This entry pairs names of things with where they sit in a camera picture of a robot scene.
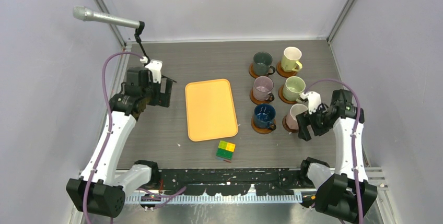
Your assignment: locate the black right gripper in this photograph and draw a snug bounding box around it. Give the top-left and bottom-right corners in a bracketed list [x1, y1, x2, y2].
[296, 102, 333, 141]

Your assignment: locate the pink faceted mug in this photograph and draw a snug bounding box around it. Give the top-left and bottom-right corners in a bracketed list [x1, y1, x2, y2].
[287, 104, 308, 120]

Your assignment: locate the dark walnut wooden coaster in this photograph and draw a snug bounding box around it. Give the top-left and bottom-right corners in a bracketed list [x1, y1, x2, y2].
[282, 115, 299, 133]

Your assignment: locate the brown wooden coaster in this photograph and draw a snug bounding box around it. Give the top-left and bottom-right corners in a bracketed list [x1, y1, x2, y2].
[251, 118, 276, 134]
[278, 85, 297, 104]
[249, 89, 275, 105]
[275, 62, 298, 78]
[249, 63, 274, 78]

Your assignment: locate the light green mug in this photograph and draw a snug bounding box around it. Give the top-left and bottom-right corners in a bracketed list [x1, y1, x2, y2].
[282, 76, 306, 102]

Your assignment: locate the dark blue mug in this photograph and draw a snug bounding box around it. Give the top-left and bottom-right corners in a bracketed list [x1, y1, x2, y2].
[252, 103, 276, 131]

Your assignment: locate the yellow plastic tray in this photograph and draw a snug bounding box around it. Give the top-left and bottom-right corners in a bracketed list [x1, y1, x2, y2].
[185, 79, 239, 142]

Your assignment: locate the purple mug black handle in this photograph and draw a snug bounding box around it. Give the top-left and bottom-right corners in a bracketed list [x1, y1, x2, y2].
[252, 76, 274, 100]

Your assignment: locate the yellow-green faceted mug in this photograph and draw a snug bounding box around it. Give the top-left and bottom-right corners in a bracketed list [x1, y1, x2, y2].
[281, 46, 303, 72]

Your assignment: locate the dark grey green mug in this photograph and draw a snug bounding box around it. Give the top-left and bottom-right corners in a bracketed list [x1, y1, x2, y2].
[252, 52, 276, 76]

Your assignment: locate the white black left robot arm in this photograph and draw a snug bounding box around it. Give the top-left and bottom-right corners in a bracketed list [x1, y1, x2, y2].
[66, 67, 175, 218]

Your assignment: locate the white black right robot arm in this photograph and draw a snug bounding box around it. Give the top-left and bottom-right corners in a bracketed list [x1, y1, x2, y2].
[296, 89, 378, 223]

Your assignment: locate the black microphone tripod stand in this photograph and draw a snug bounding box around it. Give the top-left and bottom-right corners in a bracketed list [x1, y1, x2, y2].
[134, 21, 177, 84]

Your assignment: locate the colourful toy brick block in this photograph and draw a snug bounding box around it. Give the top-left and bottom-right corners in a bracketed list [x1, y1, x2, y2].
[216, 140, 236, 162]

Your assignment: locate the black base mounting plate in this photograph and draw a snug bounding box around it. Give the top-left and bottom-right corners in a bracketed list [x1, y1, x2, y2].
[141, 168, 314, 196]

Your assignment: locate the silver microphone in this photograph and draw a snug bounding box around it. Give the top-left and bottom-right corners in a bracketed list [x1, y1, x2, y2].
[73, 6, 143, 29]

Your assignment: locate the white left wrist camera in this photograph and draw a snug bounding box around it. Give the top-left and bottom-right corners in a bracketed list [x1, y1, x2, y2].
[140, 56, 163, 84]

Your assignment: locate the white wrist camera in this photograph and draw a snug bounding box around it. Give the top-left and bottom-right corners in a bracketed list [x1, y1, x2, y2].
[140, 56, 163, 84]
[300, 91, 322, 114]

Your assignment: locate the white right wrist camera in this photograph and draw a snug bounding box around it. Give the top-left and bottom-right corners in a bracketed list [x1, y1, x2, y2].
[300, 91, 322, 114]

